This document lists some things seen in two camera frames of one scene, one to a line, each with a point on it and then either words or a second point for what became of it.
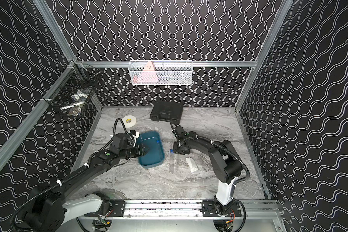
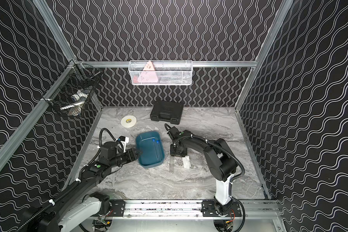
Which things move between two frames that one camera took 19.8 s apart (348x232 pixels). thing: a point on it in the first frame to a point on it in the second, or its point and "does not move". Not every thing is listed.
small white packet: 192,165 to 186,162
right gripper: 175,150 does not move
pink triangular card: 149,74 does not move
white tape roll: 129,121 does not move
